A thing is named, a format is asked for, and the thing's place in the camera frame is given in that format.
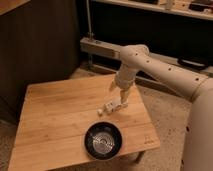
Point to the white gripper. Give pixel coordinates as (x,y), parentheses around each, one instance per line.
(124,85)

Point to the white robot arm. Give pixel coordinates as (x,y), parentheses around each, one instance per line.
(195,87)

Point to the wooden table leg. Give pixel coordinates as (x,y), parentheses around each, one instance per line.
(139,157)

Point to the black ceramic bowl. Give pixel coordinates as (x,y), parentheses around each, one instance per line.
(103,140)

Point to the white plastic bottle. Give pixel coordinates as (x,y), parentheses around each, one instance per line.
(110,107)

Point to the metal pole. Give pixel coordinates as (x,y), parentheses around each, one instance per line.
(90,32)

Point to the black handle on shelf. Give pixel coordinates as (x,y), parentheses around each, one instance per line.
(197,65)

